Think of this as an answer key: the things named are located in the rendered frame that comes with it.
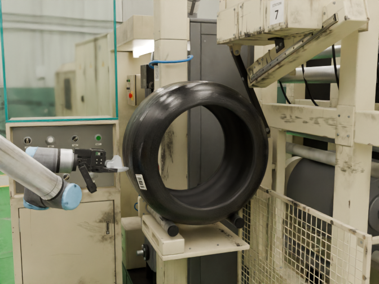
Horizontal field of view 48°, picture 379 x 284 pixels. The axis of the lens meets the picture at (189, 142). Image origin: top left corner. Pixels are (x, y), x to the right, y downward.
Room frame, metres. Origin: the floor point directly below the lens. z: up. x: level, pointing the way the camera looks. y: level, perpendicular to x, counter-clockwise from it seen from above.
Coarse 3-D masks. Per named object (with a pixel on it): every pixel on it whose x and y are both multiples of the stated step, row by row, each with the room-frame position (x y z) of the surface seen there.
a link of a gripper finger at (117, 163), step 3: (114, 159) 1.57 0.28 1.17; (117, 159) 1.57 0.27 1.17; (120, 159) 1.57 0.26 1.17; (108, 162) 1.56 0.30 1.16; (111, 162) 1.56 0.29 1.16; (114, 162) 1.57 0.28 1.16; (117, 162) 1.57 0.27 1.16; (120, 162) 1.57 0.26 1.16; (108, 165) 1.56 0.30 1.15; (111, 165) 1.56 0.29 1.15; (114, 165) 1.57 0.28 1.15; (117, 165) 1.57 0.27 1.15; (120, 165) 1.57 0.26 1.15; (120, 168) 1.57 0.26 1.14; (123, 168) 1.58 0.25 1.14; (126, 168) 1.59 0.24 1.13; (117, 171) 1.56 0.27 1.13; (120, 171) 1.57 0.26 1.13; (123, 171) 1.59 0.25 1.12
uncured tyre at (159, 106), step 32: (160, 96) 1.58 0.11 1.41; (192, 96) 1.57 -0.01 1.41; (224, 96) 1.61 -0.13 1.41; (128, 128) 1.67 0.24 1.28; (160, 128) 1.52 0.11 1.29; (224, 128) 1.91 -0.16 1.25; (256, 128) 1.65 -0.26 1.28; (128, 160) 1.59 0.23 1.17; (224, 160) 1.91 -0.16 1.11; (256, 160) 1.65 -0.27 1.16; (160, 192) 1.52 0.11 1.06; (192, 192) 1.86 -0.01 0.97; (224, 192) 1.86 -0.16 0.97; (192, 224) 1.60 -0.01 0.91
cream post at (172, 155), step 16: (160, 0) 1.91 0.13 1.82; (176, 0) 1.93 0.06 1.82; (160, 16) 1.91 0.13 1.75; (176, 16) 1.93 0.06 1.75; (160, 32) 1.91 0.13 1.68; (176, 32) 1.93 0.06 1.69; (160, 48) 1.91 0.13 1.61; (176, 48) 1.93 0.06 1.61; (160, 64) 1.92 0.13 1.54; (176, 64) 1.93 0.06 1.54; (160, 80) 1.92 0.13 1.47; (176, 80) 1.93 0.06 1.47; (176, 128) 1.93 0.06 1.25; (160, 144) 1.93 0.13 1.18; (176, 144) 1.93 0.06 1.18; (160, 160) 1.93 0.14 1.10; (176, 160) 1.93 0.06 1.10; (176, 176) 1.93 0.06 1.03; (160, 272) 1.95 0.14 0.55; (176, 272) 1.93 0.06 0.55
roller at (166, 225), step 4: (148, 208) 1.83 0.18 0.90; (152, 212) 1.76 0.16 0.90; (156, 212) 1.72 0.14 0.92; (156, 216) 1.70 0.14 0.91; (160, 216) 1.67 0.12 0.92; (160, 220) 1.64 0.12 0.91; (164, 220) 1.61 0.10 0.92; (168, 220) 1.60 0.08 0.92; (160, 224) 1.64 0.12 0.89; (164, 224) 1.59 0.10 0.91; (168, 224) 1.56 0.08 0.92; (172, 224) 1.55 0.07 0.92; (164, 228) 1.58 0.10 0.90; (168, 228) 1.54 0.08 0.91; (172, 228) 1.54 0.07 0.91; (176, 228) 1.54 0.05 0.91; (168, 232) 1.54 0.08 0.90; (172, 232) 1.54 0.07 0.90; (176, 232) 1.54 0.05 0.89; (172, 236) 1.54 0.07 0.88
